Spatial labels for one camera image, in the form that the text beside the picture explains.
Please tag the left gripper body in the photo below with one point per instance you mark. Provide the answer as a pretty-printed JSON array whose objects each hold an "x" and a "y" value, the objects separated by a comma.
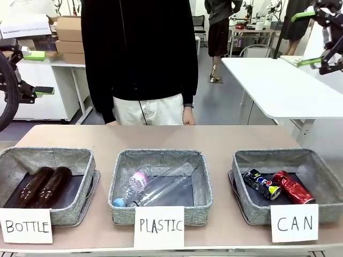
[{"x": 6, "y": 77}]

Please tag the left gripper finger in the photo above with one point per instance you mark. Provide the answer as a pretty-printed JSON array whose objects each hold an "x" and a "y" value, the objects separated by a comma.
[
  {"x": 44, "y": 91},
  {"x": 34, "y": 56}
]

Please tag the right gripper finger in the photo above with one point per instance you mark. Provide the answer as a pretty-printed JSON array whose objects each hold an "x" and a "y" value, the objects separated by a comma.
[
  {"x": 308, "y": 62},
  {"x": 302, "y": 14}
]

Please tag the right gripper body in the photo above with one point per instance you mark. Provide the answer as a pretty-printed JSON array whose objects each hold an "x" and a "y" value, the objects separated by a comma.
[{"x": 336, "y": 32}]

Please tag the brown glass bottle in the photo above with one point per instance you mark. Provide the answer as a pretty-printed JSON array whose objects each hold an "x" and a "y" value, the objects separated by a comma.
[
  {"x": 32, "y": 187},
  {"x": 55, "y": 184}
]

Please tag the crushed red can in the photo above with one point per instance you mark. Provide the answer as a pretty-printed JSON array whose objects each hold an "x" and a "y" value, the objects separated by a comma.
[{"x": 293, "y": 187}]

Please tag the pink label plastic bottle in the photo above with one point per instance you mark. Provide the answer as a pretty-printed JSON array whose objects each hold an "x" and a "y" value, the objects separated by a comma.
[{"x": 138, "y": 180}]

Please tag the crushed black blue can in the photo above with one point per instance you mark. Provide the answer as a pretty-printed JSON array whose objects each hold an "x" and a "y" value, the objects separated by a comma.
[{"x": 262, "y": 184}]

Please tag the large clear plastic bottle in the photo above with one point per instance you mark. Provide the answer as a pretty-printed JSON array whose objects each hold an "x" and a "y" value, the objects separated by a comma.
[{"x": 166, "y": 187}]

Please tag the person's right forearm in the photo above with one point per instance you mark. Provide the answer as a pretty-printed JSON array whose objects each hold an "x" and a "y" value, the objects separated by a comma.
[{"x": 101, "y": 101}]

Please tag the person's left forearm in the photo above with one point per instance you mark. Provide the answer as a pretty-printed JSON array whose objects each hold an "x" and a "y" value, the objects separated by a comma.
[{"x": 189, "y": 85}]

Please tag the grey fabric basket can label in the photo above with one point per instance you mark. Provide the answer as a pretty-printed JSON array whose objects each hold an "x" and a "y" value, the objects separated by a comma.
[{"x": 273, "y": 155}]

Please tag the grey fabric basket bottle label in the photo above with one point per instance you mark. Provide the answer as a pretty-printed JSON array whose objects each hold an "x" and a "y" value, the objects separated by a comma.
[{"x": 72, "y": 211}]

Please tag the grey fabric basket plastic label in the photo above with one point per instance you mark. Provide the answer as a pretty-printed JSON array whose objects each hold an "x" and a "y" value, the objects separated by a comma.
[{"x": 160, "y": 155}]

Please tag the paper label CAN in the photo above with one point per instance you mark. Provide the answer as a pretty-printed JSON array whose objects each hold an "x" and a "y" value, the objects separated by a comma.
[{"x": 294, "y": 223}]

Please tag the person's left hand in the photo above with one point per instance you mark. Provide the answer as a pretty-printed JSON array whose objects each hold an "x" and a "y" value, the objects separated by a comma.
[{"x": 189, "y": 117}]

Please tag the bystander in dark coat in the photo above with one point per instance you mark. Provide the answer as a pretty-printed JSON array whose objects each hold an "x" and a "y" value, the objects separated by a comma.
[{"x": 296, "y": 24}]

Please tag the black tripod pole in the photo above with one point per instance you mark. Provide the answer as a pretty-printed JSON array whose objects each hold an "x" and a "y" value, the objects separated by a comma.
[{"x": 280, "y": 30}]

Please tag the white paper sign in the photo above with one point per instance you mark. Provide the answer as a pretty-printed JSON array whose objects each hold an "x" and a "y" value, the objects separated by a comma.
[{"x": 25, "y": 26}]

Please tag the white desk with legs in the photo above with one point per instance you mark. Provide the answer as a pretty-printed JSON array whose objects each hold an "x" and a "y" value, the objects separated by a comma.
[{"x": 69, "y": 69}]

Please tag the flat cardboard box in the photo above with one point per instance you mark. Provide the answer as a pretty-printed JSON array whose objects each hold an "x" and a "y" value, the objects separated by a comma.
[{"x": 69, "y": 46}]

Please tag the small cardboard box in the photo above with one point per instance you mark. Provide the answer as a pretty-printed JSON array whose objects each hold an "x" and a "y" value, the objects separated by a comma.
[{"x": 75, "y": 58}]

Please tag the white table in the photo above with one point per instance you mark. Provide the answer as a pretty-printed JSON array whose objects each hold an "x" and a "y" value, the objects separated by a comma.
[{"x": 273, "y": 85}]

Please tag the large cardboard box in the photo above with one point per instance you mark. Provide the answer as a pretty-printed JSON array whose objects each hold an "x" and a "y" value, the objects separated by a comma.
[{"x": 69, "y": 28}]

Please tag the white cup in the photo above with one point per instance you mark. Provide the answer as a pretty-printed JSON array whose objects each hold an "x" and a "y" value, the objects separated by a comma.
[{"x": 259, "y": 26}]

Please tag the cluttered workbench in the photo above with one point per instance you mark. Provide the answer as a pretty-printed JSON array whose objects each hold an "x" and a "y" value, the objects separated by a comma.
[{"x": 254, "y": 31}]

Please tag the bystander in black dress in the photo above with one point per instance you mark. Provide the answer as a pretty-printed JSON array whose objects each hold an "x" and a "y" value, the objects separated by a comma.
[{"x": 218, "y": 29}]

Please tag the black office chair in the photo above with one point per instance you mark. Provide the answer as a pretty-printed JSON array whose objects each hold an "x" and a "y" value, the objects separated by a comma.
[{"x": 199, "y": 25}]

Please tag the person in black sweater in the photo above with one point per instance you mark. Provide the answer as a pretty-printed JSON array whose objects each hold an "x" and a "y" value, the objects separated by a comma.
[{"x": 139, "y": 48}]

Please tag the paper label BOTTLE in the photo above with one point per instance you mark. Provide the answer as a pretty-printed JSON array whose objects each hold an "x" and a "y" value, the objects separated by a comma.
[{"x": 25, "y": 226}]

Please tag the paper label PLASTIC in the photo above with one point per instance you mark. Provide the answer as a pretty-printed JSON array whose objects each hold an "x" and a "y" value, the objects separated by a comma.
[{"x": 159, "y": 226}]

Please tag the metal frame chair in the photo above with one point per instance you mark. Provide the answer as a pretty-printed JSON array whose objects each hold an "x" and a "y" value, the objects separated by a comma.
[{"x": 254, "y": 49}]

